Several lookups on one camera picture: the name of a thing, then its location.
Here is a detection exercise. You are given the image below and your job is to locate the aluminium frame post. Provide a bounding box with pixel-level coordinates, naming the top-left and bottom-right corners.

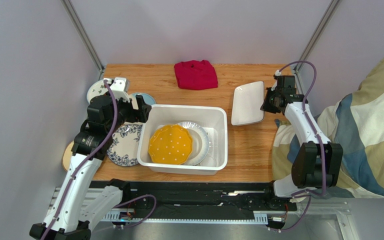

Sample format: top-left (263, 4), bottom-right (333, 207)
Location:
top-left (299, 0), bottom-right (342, 61)
top-left (61, 0), bottom-right (105, 75)

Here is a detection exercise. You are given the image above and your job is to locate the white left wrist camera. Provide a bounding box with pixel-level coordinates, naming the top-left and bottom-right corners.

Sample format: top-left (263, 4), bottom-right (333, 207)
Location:
top-left (103, 77), bottom-right (130, 103)

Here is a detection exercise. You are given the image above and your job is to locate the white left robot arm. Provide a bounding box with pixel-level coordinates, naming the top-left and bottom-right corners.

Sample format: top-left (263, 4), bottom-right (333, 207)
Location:
top-left (29, 93), bottom-right (152, 240)

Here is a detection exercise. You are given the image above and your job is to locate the blue floral plate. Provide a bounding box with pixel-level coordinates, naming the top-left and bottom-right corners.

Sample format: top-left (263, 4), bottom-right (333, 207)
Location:
top-left (106, 123), bottom-right (142, 167)

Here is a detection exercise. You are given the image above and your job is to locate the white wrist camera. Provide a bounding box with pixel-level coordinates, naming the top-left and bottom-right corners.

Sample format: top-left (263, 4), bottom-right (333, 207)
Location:
top-left (103, 77), bottom-right (130, 103)
top-left (274, 69), bottom-right (282, 77)

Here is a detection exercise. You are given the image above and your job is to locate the aluminium frame post left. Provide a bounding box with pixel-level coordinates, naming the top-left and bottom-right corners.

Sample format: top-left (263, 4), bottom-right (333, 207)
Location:
top-left (61, 0), bottom-right (105, 75)

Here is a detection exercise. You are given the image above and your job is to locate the aluminium frame post right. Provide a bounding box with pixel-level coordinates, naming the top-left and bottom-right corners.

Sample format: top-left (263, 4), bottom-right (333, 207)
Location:
top-left (299, 0), bottom-right (342, 61)

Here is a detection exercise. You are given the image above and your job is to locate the yellow polka dot plate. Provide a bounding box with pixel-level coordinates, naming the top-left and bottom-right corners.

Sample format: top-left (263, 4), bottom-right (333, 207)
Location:
top-left (148, 124), bottom-right (194, 165)

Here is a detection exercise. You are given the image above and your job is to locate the patterned quilt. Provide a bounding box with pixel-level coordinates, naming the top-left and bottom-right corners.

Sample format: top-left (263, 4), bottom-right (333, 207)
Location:
top-left (271, 36), bottom-right (384, 199)

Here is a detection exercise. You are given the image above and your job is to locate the red folded cloth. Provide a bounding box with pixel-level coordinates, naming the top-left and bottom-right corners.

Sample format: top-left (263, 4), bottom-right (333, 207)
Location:
top-left (173, 60), bottom-right (218, 90)

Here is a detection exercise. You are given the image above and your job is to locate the white plastic bin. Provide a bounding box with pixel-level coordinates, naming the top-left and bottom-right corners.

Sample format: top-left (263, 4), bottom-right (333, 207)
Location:
top-left (137, 104), bottom-right (228, 175)

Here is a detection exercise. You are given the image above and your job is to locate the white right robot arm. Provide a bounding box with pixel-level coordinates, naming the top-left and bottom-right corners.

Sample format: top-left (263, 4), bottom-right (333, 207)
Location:
top-left (260, 73), bottom-right (343, 198)

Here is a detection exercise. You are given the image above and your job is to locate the white plate with red flowers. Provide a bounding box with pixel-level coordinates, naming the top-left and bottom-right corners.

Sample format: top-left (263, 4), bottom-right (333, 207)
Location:
top-left (86, 78), bottom-right (114, 104)

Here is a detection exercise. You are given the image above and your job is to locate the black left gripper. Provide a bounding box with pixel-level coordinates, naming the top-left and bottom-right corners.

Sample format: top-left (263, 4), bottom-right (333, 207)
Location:
top-left (106, 91), bottom-right (152, 134)

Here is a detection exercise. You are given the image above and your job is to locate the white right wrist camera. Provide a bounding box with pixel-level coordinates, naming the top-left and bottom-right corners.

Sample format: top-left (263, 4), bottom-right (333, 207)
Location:
top-left (274, 69), bottom-right (282, 77)

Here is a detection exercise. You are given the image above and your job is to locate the round wooden board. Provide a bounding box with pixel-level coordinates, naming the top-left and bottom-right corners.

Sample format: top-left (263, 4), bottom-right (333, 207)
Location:
top-left (62, 141), bottom-right (74, 172)

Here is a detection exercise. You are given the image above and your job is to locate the white rectangular plate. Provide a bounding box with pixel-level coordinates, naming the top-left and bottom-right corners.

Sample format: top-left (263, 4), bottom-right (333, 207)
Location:
top-left (231, 81), bottom-right (265, 126)

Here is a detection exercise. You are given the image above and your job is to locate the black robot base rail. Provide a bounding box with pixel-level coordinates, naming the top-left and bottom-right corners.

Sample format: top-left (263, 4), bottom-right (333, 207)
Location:
top-left (104, 181), bottom-right (298, 224)

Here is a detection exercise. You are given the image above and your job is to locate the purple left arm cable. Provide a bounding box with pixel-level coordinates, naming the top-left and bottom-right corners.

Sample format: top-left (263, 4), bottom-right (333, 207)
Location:
top-left (38, 79), bottom-right (119, 240)

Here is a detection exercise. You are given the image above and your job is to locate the light blue plate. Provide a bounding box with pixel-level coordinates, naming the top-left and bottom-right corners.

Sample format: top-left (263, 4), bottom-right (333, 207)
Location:
top-left (130, 92), bottom-right (157, 106)

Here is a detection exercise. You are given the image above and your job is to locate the white round plate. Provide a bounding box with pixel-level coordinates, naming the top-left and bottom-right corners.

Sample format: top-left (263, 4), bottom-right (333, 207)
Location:
top-left (177, 121), bottom-right (210, 166)

